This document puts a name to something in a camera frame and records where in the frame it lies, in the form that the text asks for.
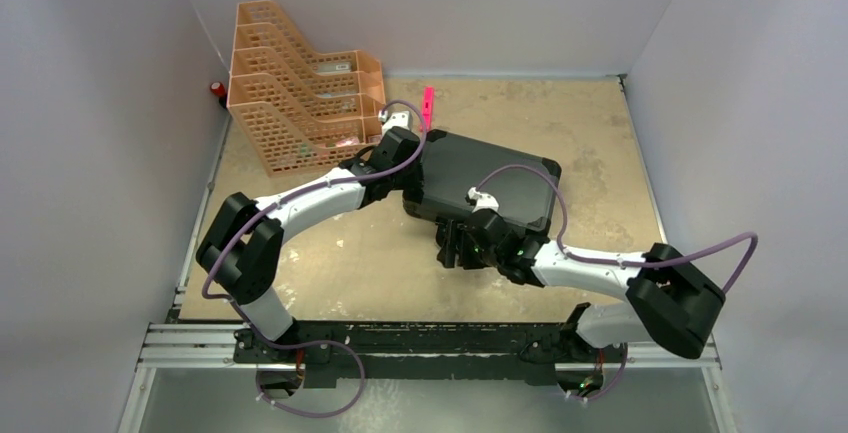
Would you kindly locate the black poker chip case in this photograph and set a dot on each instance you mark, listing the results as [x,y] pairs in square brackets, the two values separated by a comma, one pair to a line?
[453,163]

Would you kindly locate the black metal base rail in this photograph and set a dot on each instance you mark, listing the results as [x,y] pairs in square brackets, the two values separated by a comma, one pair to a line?
[323,352]

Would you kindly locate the red emergency button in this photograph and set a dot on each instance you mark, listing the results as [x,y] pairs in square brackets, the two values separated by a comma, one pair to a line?
[219,90]

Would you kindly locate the orange plastic file organizer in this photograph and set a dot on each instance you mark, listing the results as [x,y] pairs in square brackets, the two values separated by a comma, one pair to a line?
[300,109]

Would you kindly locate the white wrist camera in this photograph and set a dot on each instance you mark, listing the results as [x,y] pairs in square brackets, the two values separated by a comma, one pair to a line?
[481,200]
[401,119]

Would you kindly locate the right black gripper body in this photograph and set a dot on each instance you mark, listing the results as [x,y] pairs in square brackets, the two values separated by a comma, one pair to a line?
[472,256]

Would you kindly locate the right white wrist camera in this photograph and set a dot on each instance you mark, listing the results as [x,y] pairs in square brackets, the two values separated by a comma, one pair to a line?
[481,200]

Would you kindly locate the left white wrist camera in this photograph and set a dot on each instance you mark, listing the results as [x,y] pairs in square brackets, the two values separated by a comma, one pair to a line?
[401,119]

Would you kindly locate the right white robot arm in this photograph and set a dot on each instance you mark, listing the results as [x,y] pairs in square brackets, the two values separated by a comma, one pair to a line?
[658,296]

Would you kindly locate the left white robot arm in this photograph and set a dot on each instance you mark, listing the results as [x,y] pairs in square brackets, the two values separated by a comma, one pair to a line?
[240,251]

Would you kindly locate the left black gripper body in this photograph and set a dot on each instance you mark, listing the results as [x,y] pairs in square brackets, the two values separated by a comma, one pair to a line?
[408,179]

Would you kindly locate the pink marker pen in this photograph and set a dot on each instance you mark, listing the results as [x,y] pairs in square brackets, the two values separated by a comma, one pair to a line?
[427,103]

